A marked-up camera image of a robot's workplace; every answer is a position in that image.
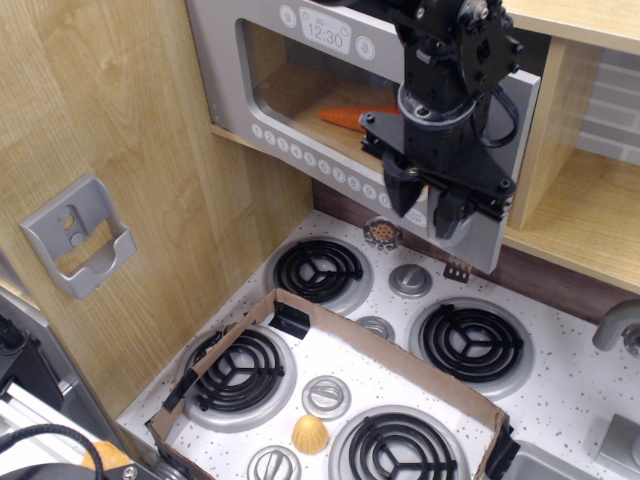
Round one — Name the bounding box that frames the brown cardboard fence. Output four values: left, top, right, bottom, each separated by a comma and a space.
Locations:
147, 289, 519, 479

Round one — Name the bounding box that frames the hanging toy spatula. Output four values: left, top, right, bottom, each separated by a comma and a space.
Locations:
443, 255, 473, 284

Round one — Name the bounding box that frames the back grey stove knob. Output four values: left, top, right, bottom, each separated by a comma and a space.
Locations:
388, 264, 433, 299

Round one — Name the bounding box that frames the grey toy faucet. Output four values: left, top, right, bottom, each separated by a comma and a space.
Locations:
592, 300, 639, 359

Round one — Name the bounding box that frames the back left black burner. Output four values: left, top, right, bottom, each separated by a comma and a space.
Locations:
271, 239, 364, 303

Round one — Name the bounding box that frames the front grey stove knob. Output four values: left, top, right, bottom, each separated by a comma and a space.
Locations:
247, 445, 302, 480

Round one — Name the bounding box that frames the front right black burner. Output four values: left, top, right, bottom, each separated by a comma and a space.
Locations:
346, 413, 462, 479

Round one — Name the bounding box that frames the yellow ridged toy shell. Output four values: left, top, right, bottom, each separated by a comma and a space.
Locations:
291, 414, 329, 455

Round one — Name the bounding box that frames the grey stove knob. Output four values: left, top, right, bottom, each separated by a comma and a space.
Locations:
247, 445, 302, 480
388, 264, 433, 299
301, 375, 352, 421

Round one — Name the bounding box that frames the silver microwave door handle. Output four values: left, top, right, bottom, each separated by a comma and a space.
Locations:
440, 217, 473, 247

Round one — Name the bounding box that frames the grey toy microwave door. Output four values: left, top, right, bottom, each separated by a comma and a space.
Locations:
187, 1, 539, 273

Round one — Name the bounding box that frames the black burner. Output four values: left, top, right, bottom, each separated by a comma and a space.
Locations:
271, 239, 364, 303
346, 413, 462, 479
194, 329, 287, 414
418, 304, 524, 384

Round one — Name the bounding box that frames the grey wall phone holder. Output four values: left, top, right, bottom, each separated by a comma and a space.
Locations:
20, 174, 137, 300

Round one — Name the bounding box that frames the back right black burner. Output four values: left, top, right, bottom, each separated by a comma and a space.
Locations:
418, 304, 524, 384

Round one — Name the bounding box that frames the middle small grey knob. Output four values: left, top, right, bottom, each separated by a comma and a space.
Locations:
356, 316, 395, 342

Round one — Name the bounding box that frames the hanging toy strainer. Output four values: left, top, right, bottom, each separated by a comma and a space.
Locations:
363, 216, 403, 251

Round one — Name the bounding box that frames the front left black burner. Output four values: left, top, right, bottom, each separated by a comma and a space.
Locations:
194, 329, 287, 414

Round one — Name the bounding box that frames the grey toy sink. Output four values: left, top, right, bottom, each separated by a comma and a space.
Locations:
503, 414, 639, 479

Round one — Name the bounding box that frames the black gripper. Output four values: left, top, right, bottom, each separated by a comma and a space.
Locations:
360, 87, 517, 240

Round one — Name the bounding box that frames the centre grey stove knob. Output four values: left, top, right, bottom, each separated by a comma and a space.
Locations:
301, 375, 352, 421

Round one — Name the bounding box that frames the black braided cable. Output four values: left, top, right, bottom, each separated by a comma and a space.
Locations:
0, 423, 103, 480

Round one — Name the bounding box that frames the orange toy carrot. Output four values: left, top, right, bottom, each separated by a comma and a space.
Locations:
316, 105, 400, 133

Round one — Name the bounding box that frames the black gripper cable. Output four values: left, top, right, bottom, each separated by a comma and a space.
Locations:
477, 84, 521, 149

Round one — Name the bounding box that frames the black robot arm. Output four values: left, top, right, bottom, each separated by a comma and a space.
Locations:
346, 1, 523, 240

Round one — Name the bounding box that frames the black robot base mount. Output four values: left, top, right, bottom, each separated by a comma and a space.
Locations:
1, 316, 64, 411

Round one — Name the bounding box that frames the orange toy at bottom left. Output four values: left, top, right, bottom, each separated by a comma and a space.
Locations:
80, 441, 131, 471

